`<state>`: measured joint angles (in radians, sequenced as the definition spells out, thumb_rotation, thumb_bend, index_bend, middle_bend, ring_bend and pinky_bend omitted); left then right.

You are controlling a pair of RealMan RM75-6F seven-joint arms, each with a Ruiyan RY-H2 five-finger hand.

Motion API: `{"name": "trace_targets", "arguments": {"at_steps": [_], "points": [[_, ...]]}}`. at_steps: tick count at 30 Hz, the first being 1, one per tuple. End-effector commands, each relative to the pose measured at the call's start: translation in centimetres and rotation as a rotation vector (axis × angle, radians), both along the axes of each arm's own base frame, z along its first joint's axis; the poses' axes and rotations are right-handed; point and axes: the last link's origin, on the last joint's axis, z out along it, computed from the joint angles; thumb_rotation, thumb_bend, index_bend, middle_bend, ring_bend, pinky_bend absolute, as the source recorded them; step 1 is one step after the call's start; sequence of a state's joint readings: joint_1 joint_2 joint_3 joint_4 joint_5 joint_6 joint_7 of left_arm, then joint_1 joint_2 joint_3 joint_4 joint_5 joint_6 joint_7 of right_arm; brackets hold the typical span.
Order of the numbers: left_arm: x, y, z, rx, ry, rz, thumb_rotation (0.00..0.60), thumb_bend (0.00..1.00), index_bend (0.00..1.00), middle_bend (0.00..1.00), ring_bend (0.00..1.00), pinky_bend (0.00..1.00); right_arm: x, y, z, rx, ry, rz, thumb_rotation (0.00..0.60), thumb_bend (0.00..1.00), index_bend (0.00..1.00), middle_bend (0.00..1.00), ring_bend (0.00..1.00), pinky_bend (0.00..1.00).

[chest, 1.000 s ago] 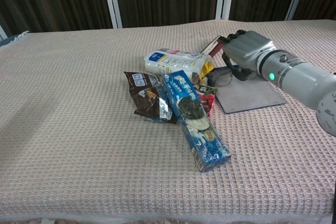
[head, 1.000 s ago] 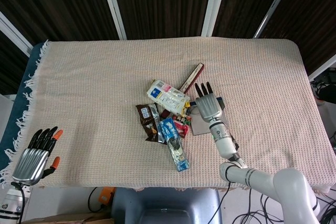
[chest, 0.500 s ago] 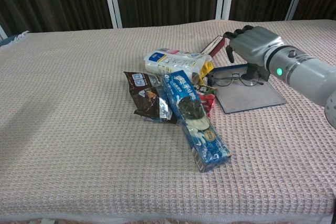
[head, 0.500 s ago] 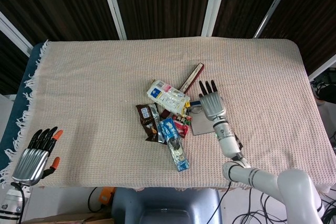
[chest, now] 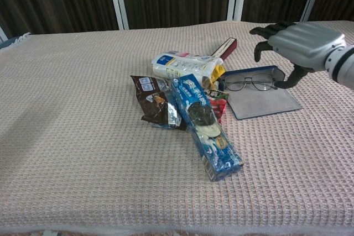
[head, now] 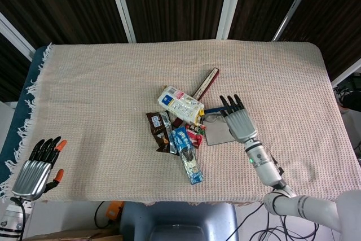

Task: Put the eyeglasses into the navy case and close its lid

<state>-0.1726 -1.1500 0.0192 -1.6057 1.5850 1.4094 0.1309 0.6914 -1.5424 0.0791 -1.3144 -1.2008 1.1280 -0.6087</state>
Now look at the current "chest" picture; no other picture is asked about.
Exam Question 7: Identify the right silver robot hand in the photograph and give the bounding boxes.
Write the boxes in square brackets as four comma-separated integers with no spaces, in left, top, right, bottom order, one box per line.
[248,21,348,89]

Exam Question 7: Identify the blue grey box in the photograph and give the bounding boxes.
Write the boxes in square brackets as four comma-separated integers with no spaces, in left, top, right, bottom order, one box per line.
[218,65,303,120]

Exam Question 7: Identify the thin-framed eyeglasses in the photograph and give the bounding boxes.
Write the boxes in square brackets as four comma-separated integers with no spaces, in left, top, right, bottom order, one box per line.
[223,73,280,92]

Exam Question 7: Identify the dark red long box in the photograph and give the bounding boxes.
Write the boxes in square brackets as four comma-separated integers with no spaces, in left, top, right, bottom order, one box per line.
[210,36,238,60]

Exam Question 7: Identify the yellow plastic packet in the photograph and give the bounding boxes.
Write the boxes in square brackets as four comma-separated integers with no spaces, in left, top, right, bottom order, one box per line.
[211,64,226,82]

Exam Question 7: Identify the red snack packet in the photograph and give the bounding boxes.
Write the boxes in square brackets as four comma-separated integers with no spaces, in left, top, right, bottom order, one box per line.
[204,88,230,124]

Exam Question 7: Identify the white snack bag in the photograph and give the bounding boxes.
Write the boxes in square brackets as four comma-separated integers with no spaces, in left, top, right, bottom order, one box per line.
[151,50,224,85]

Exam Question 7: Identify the blue cookie package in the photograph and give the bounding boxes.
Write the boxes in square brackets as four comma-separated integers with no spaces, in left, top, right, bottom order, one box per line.
[170,73,244,183]

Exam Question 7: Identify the brown snack wrapper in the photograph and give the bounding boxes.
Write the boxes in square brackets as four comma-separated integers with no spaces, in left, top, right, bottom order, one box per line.
[129,74,189,132]

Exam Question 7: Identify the pink waffle blanket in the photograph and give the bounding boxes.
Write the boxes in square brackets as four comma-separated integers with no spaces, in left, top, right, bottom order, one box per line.
[0,20,354,233]

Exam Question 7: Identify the teal table cover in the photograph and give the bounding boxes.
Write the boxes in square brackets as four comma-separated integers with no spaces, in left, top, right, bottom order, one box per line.
[0,34,31,51]

